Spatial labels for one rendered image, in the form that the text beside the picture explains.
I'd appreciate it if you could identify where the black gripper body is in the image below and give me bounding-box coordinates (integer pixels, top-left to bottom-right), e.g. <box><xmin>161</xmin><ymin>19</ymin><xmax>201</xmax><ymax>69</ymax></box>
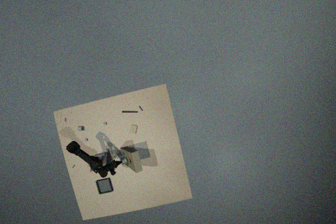
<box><xmin>105</xmin><ymin>160</ymin><xmax>117</xmax><ymax>172</ymax></box>

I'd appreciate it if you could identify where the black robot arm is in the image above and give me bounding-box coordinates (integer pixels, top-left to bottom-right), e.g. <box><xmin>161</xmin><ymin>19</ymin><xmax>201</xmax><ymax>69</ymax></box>
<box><xmin>66</xmin><ymin>141</ymin><xmax>116</xmax><ymax>177</ymax></box>

